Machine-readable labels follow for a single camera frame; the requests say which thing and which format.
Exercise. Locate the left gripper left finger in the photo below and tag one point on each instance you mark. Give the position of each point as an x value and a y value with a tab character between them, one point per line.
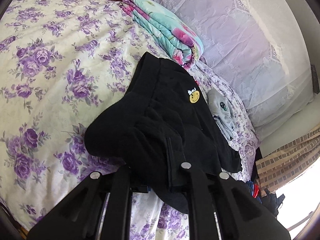
115	218

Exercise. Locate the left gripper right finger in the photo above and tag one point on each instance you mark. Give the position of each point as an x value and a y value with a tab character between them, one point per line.
191	181

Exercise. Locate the black pants with smiley patch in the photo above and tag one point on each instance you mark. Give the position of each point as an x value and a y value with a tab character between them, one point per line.
162	114

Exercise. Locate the pile of blue red clothes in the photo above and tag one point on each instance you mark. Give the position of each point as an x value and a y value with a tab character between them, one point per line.
268	199

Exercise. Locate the beige checked curtain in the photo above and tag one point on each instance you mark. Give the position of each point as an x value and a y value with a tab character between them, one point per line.
288	162

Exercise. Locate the folded grey garment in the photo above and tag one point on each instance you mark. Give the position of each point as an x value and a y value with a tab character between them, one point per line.
222	113

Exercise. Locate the folded turquoise pink blanket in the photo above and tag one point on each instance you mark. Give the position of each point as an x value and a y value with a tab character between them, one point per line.
179	41

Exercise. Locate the lavender lace headboard cover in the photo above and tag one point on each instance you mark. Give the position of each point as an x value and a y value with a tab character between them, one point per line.
258	48

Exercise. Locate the purple floral bed quilt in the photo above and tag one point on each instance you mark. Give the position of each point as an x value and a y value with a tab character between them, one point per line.
62	63

